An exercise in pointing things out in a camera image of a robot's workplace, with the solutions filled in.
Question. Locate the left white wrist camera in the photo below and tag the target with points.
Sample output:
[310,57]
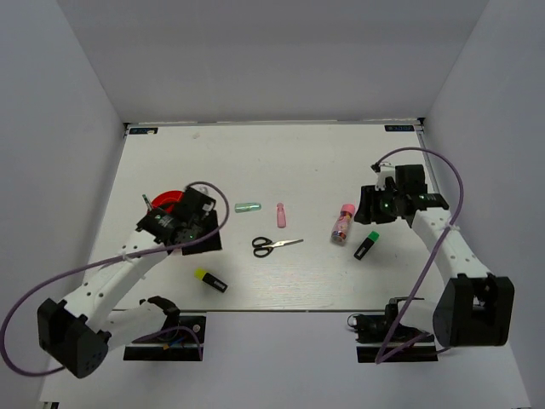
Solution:
[205,191]

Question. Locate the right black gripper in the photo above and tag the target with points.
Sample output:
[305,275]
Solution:
[369,196]

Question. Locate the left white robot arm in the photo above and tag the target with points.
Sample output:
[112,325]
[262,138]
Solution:
[83,327]

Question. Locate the black handled scissors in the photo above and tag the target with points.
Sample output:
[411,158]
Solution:
[263,247]

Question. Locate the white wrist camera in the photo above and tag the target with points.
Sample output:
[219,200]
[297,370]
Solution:
[205,191]
[383,170]

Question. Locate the green transparent case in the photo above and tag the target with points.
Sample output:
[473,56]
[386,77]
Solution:
[247,207]

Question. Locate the yellow highlighter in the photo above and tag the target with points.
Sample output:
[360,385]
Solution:
[210,280]

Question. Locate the green pen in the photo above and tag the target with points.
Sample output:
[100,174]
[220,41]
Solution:
[147,203]

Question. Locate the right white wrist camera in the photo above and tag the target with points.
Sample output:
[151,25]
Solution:
[383,170]

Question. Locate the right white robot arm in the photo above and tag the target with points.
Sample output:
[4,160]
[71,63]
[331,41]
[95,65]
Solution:
[475,307]

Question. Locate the right blue table label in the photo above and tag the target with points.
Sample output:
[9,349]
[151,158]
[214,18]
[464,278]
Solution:
[399,128]

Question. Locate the left blue table label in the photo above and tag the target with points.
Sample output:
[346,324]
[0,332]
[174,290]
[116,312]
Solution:
[143,130]

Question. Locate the blue table label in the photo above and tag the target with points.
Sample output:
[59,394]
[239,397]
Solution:
[143,130]
[399,128]

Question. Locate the pink marker tube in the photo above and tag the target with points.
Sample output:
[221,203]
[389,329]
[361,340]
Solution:
[341,228]

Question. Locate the orange round container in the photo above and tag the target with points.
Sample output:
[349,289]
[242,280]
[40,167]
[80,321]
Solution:
[167,200]

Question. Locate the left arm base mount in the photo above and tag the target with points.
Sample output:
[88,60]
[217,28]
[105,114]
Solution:
[174,346]

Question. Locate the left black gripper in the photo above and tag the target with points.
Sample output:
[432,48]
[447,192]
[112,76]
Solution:
[211,244]

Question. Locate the pink eraser case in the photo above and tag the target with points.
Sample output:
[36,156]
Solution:
[281,216]

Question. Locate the green highlighter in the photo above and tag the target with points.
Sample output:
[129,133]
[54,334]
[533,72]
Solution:
[366,245]

